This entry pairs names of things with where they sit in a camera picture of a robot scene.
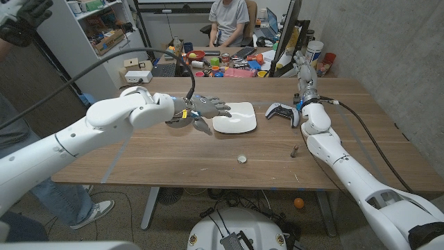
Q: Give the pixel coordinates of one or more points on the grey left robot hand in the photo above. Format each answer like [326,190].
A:
[204,107]

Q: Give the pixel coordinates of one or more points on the black white gloved hand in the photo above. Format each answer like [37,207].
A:
[24,21]

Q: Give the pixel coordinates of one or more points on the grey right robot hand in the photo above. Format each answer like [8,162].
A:
[308,81]

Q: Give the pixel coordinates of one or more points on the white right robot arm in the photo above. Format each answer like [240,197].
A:
[347,166]

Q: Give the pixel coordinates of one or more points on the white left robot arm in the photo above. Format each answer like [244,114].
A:
[69,139]

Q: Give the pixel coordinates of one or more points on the bare person forearm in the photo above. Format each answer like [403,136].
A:
[4,48]

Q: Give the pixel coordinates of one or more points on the grey tape roll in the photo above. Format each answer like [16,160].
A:
[177,124]

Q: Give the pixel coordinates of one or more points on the white square plate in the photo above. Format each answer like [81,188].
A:
[239,121]

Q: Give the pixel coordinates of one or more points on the white black game controller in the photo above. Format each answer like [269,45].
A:
[281,111]

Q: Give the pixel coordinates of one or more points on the clear plastic bottle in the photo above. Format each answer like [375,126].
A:
[177,44]

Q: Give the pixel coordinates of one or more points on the clear cup with items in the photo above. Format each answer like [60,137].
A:
[323,68]

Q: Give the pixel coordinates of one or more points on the white wipes canister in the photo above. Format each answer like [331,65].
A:
[317,52]

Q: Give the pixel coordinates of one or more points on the red cup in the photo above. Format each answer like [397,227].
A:
[330,57]

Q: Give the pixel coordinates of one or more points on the yellow cup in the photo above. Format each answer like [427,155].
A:
[262,74]

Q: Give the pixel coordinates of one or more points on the green cube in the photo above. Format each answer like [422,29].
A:
[215,62]

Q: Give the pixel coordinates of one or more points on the green round object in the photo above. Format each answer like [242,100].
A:
[275,46]

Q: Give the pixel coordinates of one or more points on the pink box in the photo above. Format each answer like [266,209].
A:
[239,73]

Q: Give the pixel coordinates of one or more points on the red bowl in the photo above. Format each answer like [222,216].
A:
[197,55]

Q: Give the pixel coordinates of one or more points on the red soup can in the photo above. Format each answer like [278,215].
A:
[225,58]

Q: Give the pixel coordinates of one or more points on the black computer monitor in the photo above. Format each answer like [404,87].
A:
[288,31]

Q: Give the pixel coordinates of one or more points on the black keyboard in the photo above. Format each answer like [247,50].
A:
[164,70]
[245,52]

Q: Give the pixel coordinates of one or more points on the white shelf unit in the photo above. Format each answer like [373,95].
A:
[79,34]

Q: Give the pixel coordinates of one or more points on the cluttered wooden desk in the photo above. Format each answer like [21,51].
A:
[204,48]

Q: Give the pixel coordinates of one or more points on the dark blue cup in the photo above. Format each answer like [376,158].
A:
[188,47]

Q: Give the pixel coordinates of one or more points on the open laptop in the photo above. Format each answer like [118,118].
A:
[272,24]

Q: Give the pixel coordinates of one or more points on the dark brown cabinet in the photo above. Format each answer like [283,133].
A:
[41,87]

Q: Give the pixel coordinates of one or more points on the white power box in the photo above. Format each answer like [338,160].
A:
[138,76]

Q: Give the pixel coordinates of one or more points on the brown office chair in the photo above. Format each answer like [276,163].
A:
[250,21]

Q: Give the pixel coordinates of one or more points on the small cardboard box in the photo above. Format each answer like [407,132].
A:
[132,64]

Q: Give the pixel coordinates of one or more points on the open cardboard box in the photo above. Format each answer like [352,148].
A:
[108,42]

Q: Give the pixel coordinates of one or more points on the seated person grey shirt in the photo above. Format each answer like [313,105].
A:
[229,17]

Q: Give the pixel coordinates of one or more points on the standing person in jeans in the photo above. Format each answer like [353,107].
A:
[14,121]

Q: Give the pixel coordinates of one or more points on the grey table leg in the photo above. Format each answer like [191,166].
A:
[150,208]
[326,213]

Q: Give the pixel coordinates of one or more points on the orange ball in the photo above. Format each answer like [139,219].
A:
[299,203]

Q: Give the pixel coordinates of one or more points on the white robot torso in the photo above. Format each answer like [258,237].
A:
[239,225]

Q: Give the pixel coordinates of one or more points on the white grey sneaker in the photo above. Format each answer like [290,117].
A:
[95,213]

